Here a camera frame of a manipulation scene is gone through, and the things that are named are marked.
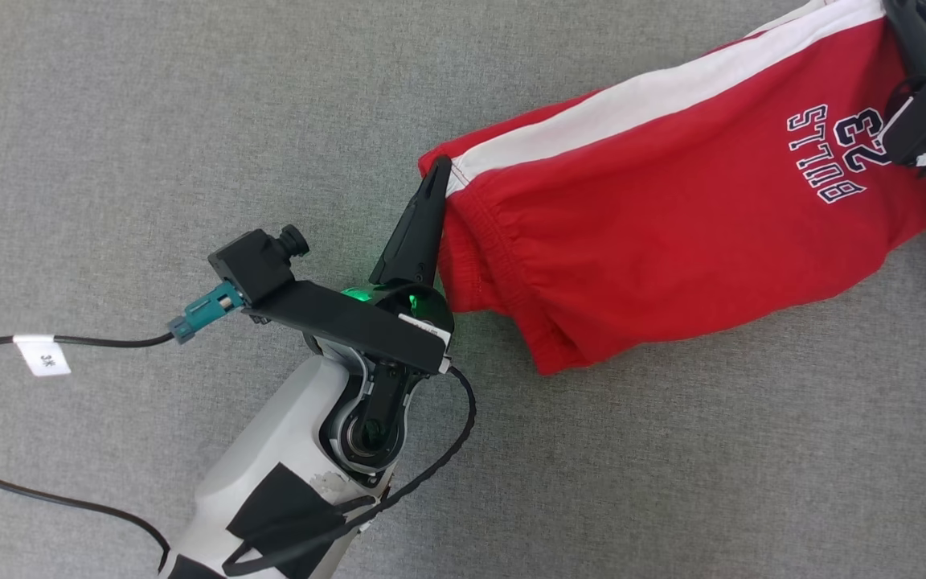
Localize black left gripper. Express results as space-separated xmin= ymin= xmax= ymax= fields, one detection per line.
xmin=252 ymin=154 xmax=455 ymax=377

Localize black left gripper loop cable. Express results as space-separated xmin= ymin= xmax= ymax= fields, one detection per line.
xmin=220 ymin=366 xmax=478 ymax=578

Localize left camera cable teal plug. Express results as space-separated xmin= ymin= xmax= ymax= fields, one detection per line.
xmin=0 ymin=281 xmax=245 ymax=573

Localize white cable label tag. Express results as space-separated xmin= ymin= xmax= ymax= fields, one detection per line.
xmin=13 ymin=334 xmax=72 ymax=377

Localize red white-striped sports shorts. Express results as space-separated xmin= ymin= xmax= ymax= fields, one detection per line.
xmin=419 ymin=0 xmax=926 ymax=376

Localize grey fabric sofa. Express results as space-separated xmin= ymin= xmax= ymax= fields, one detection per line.
xmin=0 ymin=0 xmax=926 ymax=579

